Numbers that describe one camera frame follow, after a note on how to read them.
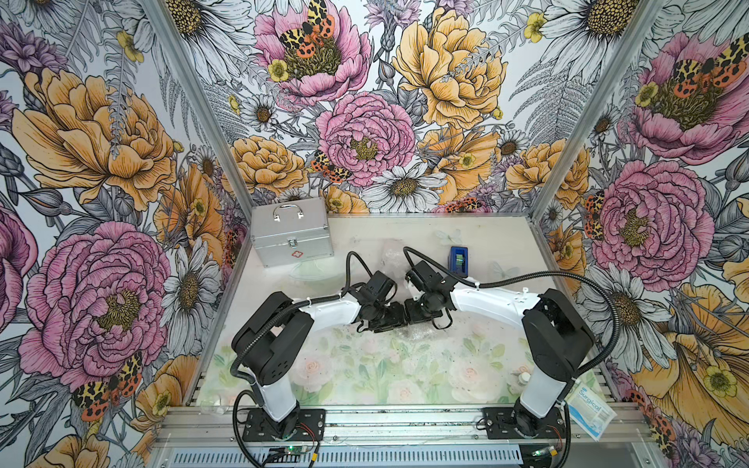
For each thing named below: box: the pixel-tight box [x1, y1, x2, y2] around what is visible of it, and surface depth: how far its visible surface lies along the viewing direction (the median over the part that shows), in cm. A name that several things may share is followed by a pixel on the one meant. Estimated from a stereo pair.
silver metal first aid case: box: [250, 196, 335, 268], surface depth 101 cm
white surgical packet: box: [564, 382, 618, 442], surface depth 78 cm
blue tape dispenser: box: [447, 245, 470, 278], surface depth 102 cm
